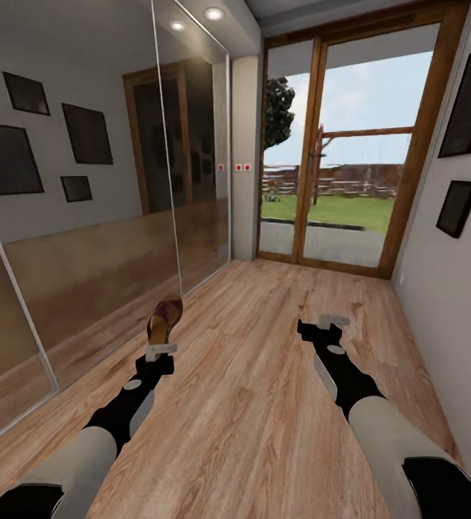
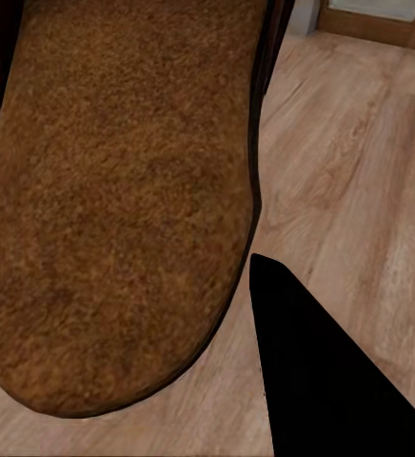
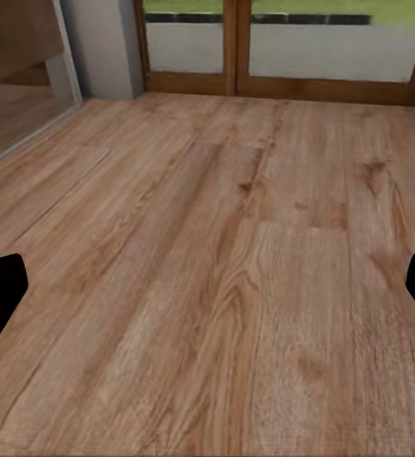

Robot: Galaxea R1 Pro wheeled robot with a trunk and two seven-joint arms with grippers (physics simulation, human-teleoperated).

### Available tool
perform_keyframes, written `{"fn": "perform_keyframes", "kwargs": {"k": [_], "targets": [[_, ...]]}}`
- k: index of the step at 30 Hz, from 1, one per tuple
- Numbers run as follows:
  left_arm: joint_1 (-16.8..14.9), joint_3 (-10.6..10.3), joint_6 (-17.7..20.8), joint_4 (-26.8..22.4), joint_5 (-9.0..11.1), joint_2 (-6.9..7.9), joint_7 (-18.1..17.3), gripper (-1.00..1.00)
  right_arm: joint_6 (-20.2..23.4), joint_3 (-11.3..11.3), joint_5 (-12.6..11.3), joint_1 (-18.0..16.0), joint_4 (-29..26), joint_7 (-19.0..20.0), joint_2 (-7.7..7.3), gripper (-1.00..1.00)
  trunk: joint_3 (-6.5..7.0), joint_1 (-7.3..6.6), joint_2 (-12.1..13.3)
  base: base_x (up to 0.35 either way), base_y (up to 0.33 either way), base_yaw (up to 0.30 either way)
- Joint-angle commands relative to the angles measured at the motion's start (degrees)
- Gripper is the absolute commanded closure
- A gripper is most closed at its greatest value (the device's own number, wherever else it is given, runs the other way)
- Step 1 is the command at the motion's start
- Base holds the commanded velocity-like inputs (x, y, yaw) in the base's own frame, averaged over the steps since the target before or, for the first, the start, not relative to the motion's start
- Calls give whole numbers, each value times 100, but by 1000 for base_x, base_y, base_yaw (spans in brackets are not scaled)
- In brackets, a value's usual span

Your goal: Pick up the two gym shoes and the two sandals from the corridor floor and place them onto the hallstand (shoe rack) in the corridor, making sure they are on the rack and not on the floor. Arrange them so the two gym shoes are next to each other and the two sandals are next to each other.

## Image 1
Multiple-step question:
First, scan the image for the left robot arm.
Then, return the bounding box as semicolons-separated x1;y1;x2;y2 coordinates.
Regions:
0;344;178;519

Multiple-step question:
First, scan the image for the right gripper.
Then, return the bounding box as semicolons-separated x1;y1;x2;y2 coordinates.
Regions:
297;320;341;347

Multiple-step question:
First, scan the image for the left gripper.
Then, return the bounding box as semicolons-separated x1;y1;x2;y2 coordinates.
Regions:
135;355;174;381

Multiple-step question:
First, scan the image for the sandal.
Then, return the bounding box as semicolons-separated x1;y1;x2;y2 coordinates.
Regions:
147;293;183;345

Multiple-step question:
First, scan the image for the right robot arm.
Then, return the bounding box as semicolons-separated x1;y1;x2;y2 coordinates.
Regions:
297;314;471;519

